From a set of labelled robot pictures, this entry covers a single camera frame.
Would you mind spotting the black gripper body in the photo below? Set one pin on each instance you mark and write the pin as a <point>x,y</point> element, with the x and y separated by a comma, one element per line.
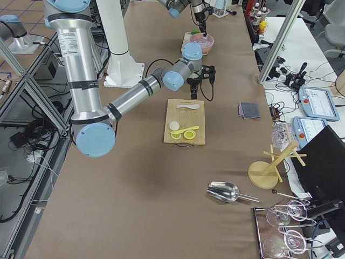
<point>200,15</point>
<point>193,82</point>

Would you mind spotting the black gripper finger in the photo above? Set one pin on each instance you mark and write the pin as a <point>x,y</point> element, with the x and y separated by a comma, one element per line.
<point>193,91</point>
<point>204,31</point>
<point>201,27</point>

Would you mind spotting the white ceramic spoon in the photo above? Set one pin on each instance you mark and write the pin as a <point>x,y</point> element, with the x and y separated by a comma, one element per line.
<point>191,107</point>

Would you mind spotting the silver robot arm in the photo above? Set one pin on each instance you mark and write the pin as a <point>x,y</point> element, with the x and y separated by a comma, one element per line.
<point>175,8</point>
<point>92,121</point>

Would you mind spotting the mint green bowl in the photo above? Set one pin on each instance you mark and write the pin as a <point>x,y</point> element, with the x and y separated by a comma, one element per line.
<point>194,81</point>

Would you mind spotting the pile of clear ice cubes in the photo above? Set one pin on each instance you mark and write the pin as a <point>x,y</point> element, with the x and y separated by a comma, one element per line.
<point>203,42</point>

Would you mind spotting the pink bowl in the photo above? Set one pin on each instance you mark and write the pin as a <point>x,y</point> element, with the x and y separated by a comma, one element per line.
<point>208,37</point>

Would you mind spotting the metal ice scoop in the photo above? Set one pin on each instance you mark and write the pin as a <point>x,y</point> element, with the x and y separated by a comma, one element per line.
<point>227,192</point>

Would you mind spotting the cream rectangular rabbit tray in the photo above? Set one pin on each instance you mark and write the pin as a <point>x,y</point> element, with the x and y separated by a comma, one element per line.
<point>186,38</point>

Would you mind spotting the bamboo cutting board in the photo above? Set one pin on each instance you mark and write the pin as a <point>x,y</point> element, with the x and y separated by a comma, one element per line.
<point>186,118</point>

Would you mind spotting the yellow plastic knife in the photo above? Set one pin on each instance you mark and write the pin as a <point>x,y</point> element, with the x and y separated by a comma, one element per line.
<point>180,131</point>

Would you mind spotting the lemon slice near bun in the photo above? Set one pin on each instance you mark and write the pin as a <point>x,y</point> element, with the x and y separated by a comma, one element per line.
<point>189,134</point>

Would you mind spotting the grey folded cloth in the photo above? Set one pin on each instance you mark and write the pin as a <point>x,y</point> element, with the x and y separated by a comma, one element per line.
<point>248,110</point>

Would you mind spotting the lower blue teach pendant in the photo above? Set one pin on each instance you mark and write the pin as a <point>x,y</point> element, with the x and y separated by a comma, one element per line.
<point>306,128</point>

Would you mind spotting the blue teach pendant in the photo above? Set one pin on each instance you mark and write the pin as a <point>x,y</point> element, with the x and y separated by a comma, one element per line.
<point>318,103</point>
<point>306,128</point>

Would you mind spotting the wooden mug tree stand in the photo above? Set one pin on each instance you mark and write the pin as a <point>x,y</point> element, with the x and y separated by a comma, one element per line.
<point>266,175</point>

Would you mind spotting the upper blue teach pendant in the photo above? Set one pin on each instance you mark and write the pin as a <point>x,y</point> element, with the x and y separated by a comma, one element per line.
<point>318,103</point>

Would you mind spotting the thin metal stirring rod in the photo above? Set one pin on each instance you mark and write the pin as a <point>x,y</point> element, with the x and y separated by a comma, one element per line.
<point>274,191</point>

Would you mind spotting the black monitor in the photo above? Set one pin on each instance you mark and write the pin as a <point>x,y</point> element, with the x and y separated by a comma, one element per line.
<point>323,174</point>

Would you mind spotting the upper upside-down wine glass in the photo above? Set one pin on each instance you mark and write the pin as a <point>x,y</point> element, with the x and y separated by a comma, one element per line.
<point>281,215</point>

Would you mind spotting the upside-down wine glass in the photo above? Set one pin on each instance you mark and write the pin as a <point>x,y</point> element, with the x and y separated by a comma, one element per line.
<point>291,243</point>
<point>281,215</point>

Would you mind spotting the lower upside-down wine glass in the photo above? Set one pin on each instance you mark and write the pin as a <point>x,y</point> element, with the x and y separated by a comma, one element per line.
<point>291,243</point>

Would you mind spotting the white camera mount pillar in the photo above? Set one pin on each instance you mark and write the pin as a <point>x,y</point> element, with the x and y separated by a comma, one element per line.
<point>122,70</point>

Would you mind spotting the aluminium frame post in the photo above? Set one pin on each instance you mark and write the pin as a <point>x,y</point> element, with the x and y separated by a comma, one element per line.
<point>281,37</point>

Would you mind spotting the black wire glass rack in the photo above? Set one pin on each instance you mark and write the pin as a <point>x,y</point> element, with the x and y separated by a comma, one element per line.
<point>265,230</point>

